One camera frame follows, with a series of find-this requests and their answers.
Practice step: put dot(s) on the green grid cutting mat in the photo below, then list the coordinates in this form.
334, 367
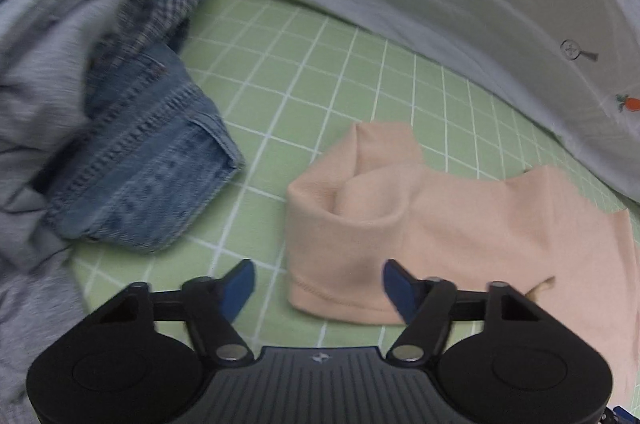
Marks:
300, 84

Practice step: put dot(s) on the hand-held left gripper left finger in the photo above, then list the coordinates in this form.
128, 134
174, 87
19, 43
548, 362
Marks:
241, 282

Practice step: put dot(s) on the peach knit garment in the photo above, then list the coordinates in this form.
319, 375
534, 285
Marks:
475, 229

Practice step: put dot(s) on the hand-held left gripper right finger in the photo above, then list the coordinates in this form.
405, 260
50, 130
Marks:
398, 286

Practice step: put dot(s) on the blue checkered shirt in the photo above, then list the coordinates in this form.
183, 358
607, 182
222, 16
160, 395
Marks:
165, 4

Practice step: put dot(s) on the grey knit garment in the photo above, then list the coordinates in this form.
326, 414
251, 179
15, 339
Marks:
45, 44

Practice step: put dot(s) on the blue denim jeans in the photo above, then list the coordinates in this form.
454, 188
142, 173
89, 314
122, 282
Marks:
150, 164

